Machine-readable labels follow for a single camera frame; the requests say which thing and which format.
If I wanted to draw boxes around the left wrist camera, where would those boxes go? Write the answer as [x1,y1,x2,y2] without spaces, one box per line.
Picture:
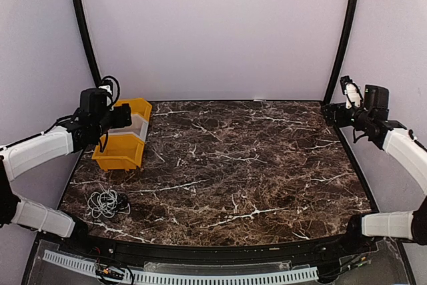
[98,75,121,107]

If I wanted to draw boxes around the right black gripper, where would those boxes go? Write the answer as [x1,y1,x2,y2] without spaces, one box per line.
[322,102,373,131]

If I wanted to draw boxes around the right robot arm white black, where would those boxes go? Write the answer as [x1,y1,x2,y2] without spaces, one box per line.
[322,76,426,254]

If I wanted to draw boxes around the left black frame post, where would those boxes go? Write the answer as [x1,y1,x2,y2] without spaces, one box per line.
[72,0,101,85]

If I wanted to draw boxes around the black cable tangle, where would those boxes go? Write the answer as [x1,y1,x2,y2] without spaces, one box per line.
[99,191,133,222]

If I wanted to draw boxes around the right black frame post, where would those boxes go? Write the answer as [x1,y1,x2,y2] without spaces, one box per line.
[323,0,358,104]

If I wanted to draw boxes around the yellow bin front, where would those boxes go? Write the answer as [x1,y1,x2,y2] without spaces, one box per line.
[91,134,145,171]

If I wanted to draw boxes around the yellow bin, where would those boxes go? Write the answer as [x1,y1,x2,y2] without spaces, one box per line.
[114,98,152,121]
[91,134,145,171]

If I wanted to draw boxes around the small circuit board wires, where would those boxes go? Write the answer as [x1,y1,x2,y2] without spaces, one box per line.
[95,258,134,285]

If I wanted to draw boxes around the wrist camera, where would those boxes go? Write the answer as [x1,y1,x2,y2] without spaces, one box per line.
[340,75,363,109]
[98,75,121,107]

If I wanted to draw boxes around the white slotted cable duct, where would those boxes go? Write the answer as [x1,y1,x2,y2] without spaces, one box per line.
[43,250,319,284]

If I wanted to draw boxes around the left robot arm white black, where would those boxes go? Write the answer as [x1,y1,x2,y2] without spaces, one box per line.
[1,87,131,256]

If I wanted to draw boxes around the white translucent bin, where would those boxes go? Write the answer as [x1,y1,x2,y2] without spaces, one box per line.
[109,113,149,142]

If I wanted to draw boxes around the black frame post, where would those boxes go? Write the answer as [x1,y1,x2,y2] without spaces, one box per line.
[323,0,358,104]
[72,0,101,85]

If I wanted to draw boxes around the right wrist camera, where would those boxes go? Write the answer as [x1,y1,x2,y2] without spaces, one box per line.
[340,75,363,109]

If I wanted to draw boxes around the black front rail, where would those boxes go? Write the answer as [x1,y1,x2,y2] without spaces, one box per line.
[55,235,377,266]

